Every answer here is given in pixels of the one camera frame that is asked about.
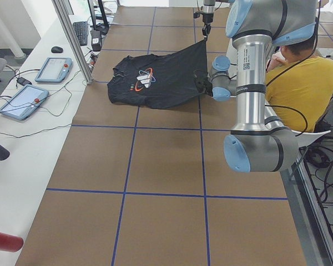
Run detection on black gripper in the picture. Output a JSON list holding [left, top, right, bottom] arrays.
[[194, 70, 213, 96], [202, 12, 214, 40]]

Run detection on black graphic t-shirt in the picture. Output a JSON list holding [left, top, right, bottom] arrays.
[[107, 40, 207, 109]]

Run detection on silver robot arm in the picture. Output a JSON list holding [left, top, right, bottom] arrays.
[[201, 0, 234, 40], [194, 1, 319, 172]]

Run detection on person in yellow shirt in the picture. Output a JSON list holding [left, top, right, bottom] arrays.
[[265, 35, 333, 132]]

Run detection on monitor stand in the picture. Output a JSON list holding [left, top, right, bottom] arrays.
[[88, 0, 109, 35]]

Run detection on black power adapter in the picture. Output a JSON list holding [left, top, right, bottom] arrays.
[[90, 30, 102, 52]]

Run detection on white chair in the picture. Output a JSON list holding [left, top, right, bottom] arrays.
[[263, 99, 332, 181]]

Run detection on black keyboard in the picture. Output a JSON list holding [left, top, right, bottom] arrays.
[[72, 21, 88, 46]]

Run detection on far teach pendant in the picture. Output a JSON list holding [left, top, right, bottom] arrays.
[[35, 57, 73, 83]]

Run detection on teach pendant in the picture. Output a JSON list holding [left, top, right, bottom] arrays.
[[0, 84, 49, 120], [35, 57, 73, 83]]

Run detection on black computer mouse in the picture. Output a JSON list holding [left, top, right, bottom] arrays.
[[51, 46, 64, 54]]

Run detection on near teach pendant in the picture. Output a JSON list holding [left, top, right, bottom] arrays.
[[0, 84, 49, 120]]

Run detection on red cylinder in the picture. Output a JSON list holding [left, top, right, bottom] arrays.
[[0, 232, 24, 252]]

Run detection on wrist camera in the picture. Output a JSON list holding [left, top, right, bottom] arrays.
[[193, 11, 202, 19]]

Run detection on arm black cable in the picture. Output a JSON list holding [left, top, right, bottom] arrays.
[[263, 11, 322, 136]]

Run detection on aluminium frame post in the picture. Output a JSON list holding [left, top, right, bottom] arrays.
[[52, 0, 93, 85]]

